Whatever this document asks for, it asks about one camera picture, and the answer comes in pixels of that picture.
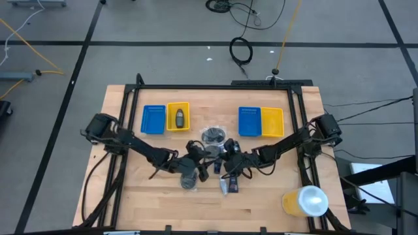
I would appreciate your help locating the black side desk beam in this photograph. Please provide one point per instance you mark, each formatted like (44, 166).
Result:
(385, 168)

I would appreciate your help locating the grey deodorant bottle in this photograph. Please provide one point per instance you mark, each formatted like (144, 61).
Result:
(179, 119)

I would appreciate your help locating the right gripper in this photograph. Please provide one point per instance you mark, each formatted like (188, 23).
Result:
(243, 161)

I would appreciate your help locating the yellow plastic basket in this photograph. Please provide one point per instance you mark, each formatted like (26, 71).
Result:
(272, 122)
(170, 117)

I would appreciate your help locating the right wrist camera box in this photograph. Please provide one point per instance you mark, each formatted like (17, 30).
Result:
(232, 146)

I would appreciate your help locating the yellow cup with white lid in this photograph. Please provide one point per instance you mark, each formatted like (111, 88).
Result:
(307, 200)

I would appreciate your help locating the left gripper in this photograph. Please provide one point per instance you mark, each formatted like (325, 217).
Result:
(184, 164)

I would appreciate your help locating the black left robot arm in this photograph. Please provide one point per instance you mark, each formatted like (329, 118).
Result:
(140, 145)

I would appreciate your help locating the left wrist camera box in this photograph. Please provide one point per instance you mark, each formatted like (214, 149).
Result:
(195, 149)

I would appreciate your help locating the white flat panel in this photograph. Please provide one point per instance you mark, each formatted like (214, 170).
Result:
(372, 182)

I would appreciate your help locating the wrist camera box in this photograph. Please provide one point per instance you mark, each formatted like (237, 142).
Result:
(232, 146)
(195, 149)

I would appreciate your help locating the small dark blue bottle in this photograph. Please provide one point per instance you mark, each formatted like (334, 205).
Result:
(217, 168)

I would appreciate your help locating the white toothpaste tube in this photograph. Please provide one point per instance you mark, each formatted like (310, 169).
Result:
(223, 187)

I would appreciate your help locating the black item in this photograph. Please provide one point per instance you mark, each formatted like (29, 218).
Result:
(212, 151)
(213, 134)
(188, 181)

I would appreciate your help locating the blue plastic basket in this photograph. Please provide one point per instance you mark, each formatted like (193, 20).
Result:
(249, 121)
(153, 119)

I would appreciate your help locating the dark blue labelled bottle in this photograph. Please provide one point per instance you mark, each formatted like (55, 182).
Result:
(233, 186)

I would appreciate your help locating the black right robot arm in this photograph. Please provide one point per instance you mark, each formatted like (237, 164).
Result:
(284, 145)

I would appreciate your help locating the grey metal floor base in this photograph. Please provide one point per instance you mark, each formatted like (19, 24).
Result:
(36, 3)
(16, 76)

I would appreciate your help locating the black metal table frame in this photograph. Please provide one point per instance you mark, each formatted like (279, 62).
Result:
(212, 87)

